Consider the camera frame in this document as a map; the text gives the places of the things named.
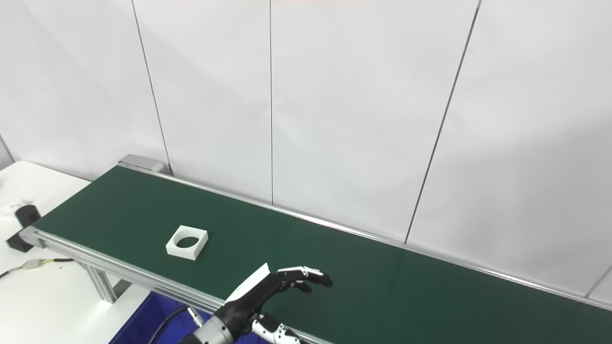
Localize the grey conveyor end cap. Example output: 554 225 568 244
118 153 166 175

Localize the black cable yellow white connector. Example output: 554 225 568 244
0 257 75 279

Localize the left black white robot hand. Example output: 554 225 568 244
217 262 334 344

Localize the blue plastic bin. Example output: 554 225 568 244
109 290 271 344

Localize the white square part round hole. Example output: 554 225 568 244
165 225 209 261

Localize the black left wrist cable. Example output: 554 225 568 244
145 305 204 344

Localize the aluminium conveyor leg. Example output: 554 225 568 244
85 264 131 304

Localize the green conveyor belt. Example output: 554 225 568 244
19 160 612 344
33 165 612 344

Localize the black conveyor motor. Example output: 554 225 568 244
5 204 42 253

